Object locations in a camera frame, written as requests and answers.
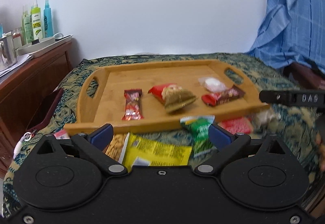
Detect teal spray bottle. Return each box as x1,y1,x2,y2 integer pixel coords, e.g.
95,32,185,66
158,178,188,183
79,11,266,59
43,0,54,38

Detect small blue bottle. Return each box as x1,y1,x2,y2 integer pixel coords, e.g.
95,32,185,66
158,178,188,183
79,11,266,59
0,23,3,39

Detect clear bag beige cookies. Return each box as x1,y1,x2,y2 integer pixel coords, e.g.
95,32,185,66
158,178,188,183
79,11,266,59
252,108,280,129

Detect long red brown chocolate bar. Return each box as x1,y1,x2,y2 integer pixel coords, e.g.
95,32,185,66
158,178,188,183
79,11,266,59
201,85,246,107

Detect stack of papers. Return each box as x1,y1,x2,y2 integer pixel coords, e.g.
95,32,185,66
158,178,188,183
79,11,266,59
0,53,34,79

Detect yellow snack packet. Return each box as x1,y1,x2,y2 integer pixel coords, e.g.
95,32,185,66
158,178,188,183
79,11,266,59
118,133,192,171

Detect white plastic tray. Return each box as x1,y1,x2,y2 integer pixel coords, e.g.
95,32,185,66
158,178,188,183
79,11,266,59
16,35,73,58

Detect red wafer packet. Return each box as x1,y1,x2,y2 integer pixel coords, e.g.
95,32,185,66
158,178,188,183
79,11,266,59
218,117,254,134

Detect dark wooden cabinet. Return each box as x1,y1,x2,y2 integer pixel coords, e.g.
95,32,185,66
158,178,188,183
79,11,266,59
1,41,72,179

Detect pale green bottle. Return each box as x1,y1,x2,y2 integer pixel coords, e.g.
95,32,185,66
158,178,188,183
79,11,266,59
22,5,34,44

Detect steel mug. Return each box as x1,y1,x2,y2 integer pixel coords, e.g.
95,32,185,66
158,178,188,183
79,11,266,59
0,32,17,70

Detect blue plaid cloth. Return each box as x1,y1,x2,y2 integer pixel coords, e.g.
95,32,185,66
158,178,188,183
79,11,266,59
247,0,324,72

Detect green snack packet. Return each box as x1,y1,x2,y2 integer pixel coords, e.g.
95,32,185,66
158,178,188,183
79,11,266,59
180,115,215,158

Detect red gold peanut snack bag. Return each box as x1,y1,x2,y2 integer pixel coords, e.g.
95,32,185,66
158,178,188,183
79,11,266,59
148,83,197,114

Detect clear bag white candy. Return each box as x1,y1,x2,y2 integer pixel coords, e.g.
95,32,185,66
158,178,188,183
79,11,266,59
198,77,227,93

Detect green white lotion bottle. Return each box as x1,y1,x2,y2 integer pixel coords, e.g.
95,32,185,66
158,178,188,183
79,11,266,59
31,0,43,40

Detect small red brown candy bar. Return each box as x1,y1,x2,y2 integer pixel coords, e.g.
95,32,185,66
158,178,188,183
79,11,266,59
122,89,143,121

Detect glass jar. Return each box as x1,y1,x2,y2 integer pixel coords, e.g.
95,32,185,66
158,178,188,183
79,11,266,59
12,27,24,50

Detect white keyring charm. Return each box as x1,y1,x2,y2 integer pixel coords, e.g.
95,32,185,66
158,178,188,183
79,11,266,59
13,132,35,159

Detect wooden serving tray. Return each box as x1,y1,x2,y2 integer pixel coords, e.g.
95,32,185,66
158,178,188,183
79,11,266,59
64,60,269,135

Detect peanut snack packet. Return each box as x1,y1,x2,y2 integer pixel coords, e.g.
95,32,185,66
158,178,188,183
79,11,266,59
105,133,129,163

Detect paisley patterned table cloth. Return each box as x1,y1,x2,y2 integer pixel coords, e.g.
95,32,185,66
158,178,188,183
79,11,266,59
2,53,319,217

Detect person's hand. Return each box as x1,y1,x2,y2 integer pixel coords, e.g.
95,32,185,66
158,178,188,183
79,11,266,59
315,133,325,172

